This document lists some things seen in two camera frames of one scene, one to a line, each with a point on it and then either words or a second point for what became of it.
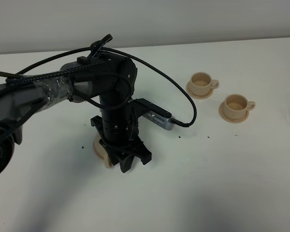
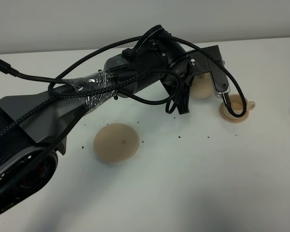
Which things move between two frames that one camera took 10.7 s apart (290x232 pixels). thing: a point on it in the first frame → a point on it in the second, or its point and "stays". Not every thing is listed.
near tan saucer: x=221 y=111 stays
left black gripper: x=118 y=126 → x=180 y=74
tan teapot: x=101 y=152 → x=202 y=86
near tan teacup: x=235 y=106 stays
